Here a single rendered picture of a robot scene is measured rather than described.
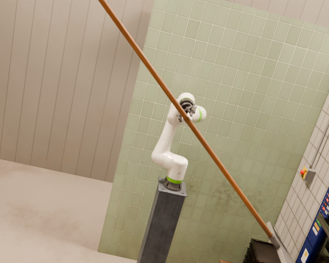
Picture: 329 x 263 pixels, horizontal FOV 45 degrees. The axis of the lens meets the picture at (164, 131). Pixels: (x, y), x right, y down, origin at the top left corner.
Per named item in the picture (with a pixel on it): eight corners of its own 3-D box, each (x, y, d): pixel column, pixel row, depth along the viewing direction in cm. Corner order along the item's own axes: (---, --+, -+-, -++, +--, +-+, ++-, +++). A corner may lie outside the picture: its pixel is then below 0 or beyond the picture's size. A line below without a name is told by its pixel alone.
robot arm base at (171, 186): (162, 173, 321) (164, 166, 319) (180, 177, 322) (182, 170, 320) (163, 189, 296) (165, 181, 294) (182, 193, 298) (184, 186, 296)
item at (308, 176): (307, 177, 333) (312, 166, 330) (312, 182, 324) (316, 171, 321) (299, 175, 333) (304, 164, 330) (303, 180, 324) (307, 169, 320)
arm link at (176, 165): (167, 172, 311) (173, 150, 304) (185, 180, 305) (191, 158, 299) (160, 177, 300) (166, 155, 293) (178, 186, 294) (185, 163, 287)
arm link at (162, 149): (152, 160, 313) (176, 97, 308) (170, 169, 307) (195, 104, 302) (145, 161, 301) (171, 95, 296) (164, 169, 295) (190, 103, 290)
